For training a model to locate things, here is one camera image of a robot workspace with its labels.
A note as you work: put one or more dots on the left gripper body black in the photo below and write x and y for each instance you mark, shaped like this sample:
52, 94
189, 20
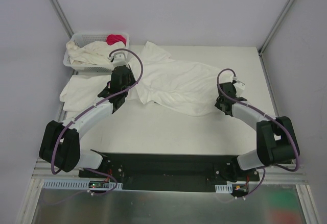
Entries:
122, 72

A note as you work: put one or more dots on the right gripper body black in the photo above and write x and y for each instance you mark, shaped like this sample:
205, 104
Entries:
228, 88

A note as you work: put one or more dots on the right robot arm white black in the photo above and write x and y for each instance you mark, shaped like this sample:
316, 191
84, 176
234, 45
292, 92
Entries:
276, 143

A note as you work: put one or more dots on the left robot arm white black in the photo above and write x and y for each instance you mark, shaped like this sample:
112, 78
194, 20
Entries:
61, 141

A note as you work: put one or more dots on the folded white t shirt stack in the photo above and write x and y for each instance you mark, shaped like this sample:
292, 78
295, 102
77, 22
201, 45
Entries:
81, 91

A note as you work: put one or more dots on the red garment in basket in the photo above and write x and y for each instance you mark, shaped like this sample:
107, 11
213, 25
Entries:
113, 38

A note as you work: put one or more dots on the cream clothes in basket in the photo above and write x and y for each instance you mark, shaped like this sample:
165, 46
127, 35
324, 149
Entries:
95, 53

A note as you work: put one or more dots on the white plastic laundry basket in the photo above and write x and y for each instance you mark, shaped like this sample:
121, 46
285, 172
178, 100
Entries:
83, 38

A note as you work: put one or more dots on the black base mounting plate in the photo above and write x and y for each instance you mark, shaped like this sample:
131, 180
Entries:
182, 173

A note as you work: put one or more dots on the right white cable duct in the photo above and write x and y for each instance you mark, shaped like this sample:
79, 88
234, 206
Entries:
224, 188

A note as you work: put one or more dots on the white cable duct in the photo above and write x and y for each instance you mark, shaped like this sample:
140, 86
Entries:
81, 185
224, 188

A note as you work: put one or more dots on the aluminium rail front right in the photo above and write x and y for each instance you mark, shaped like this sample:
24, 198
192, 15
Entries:
278, 176

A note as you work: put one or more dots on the left aluminium frame post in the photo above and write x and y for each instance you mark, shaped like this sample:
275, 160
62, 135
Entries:
62, 18

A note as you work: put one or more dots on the aluminium frame post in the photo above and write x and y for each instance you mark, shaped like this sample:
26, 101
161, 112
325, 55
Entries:
277, 24
62, 18

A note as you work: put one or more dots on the left white cable duct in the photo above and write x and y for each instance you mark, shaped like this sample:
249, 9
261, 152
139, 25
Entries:
81, 185

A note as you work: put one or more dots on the right aluminium frame post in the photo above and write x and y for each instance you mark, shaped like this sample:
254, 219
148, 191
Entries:
277, 24

